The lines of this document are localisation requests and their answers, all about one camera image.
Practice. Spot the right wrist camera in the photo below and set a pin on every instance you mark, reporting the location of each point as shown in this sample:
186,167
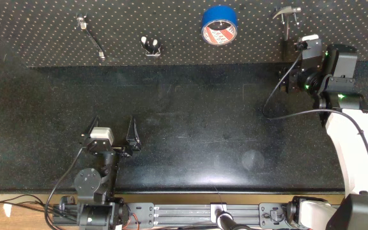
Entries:
309,37

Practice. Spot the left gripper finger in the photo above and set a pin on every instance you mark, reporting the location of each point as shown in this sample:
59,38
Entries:
91,128
133,137

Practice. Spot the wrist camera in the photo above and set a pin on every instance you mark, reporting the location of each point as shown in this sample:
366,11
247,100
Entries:
309,37
102,134

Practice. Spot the black pegboard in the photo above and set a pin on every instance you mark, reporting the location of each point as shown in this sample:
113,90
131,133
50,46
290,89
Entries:
139,35

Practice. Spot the metal hook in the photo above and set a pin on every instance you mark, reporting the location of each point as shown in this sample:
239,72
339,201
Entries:
79,15
152,54
296,19

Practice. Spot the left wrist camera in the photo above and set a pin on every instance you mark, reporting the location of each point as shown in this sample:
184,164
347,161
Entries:
102,134

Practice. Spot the white tape piece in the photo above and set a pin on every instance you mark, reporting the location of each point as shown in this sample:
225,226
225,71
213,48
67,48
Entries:
7,210

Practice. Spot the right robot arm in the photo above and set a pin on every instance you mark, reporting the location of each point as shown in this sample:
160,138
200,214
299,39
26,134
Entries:
353,150

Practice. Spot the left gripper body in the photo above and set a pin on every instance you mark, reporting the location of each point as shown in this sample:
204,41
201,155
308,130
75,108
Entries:
101,149

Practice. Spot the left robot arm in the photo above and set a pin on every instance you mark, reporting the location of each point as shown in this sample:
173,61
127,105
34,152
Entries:
91,185

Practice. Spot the black and white pliers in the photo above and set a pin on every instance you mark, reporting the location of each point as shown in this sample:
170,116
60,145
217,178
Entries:
150,46

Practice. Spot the roll of blue tape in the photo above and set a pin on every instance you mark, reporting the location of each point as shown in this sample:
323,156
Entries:
219,16

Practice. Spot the mounting rail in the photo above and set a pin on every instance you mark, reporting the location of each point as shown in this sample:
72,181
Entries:
184,215

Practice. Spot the hammer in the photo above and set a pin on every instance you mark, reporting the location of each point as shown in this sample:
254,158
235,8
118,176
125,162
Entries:
286,11

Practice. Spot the wrench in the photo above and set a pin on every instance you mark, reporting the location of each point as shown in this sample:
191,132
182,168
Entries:
91,38

